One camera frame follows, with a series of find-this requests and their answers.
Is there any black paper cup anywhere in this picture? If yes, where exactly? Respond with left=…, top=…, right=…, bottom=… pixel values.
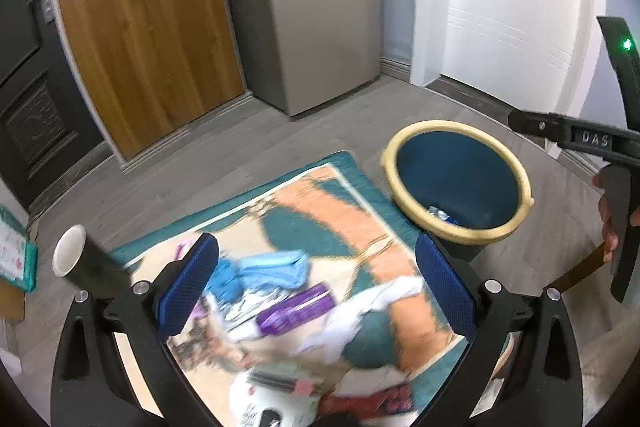
left=52, top=225, right=130, bottom=299

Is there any white box with black stripes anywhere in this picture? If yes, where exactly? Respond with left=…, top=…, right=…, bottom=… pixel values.
left=247, top=364, right=324, bottom=397

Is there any wooden cabinet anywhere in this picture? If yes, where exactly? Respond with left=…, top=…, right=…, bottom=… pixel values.
left=58, top=0, right=244, bottom=161

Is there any teal white package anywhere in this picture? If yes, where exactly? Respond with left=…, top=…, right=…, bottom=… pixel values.
left=0, top=206, right=38, bottom=294

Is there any silver foil wrapper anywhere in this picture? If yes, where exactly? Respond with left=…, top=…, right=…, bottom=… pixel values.
left=219, top=287, right=293, bottom=332

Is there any trash inside bin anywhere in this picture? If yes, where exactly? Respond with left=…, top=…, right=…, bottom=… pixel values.
left=427, top=206, right=459, bottom=225

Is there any right hand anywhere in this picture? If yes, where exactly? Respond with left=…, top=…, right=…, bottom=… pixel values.
left=598, top=194, right=640, bottom=263

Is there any purple spray bottle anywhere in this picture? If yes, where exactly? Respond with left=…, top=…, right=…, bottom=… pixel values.
left=256, top=283, right=335, bottom=336

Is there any teal and orange rug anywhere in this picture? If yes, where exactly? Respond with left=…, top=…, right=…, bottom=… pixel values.
left=113, top=153, right=466, bottom=426

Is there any white door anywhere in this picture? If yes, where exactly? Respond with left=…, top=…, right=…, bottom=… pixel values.
left=410, top=0, right=606, bottom=116

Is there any blue face mask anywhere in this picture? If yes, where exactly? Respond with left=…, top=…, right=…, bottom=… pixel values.
left=204, top=251, right=310, bottom=303

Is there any white crumpled tissue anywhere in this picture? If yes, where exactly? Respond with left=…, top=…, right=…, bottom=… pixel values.
left=291, top=275, right=424, bottom=364

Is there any dark entrance door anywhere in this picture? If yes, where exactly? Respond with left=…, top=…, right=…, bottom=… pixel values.
left=1, top=0, right=111, bottom=212

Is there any teal bin with yellow rim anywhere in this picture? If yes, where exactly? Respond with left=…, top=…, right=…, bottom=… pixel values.
left=381, top=120, right=535, bottom=261

